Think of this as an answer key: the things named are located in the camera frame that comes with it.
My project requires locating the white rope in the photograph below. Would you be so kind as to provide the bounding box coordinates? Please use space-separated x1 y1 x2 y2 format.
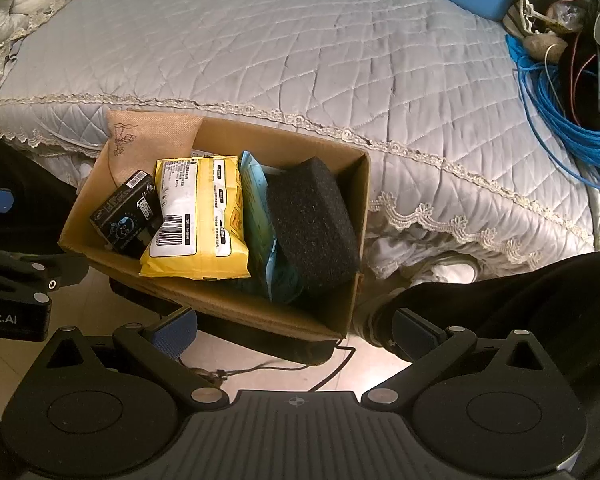
519 0 547 36

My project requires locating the black sponge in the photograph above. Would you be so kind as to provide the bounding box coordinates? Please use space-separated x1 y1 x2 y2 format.
266 156 362 295

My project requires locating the person's right leg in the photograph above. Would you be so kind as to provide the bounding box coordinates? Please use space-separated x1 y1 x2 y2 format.
355 247 600 411

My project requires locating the blue cable coil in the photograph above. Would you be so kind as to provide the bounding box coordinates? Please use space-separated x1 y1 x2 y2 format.
505 35 600 193

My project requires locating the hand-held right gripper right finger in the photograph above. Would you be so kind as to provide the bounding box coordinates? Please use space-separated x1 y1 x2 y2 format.
358 308 561 408

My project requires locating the black floor cable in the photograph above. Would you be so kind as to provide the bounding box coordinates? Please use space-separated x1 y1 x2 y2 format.
180 340 357 392

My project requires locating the person's left leg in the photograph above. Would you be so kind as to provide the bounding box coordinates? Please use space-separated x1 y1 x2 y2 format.
0 130 81 261

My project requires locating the grey quilted bedspread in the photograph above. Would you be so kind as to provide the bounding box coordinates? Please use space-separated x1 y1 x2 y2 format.
0 0 600 281

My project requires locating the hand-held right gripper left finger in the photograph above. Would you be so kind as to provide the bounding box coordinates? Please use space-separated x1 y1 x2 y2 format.
40 308 229 410

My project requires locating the tan cloth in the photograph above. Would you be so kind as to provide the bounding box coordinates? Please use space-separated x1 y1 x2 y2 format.
105 110 204 188

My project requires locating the small black box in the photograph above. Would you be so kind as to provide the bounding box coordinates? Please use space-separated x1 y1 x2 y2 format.
89 170 165 260

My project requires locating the red cable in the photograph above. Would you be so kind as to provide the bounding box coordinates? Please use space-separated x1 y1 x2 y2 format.
567 35 600 128

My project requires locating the blue wet wipes pack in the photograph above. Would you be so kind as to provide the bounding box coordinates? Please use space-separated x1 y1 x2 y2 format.
239 151 303 305

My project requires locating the cardboard box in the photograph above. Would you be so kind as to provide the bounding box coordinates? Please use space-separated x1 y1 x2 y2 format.
57 110 372 341

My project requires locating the yellow wet wipes pack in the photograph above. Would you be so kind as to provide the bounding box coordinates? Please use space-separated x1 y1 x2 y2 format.
139 156 252 281

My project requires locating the person's leg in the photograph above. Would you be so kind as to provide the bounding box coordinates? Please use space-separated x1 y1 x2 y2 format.
0 130 81 261
355 247 600 411

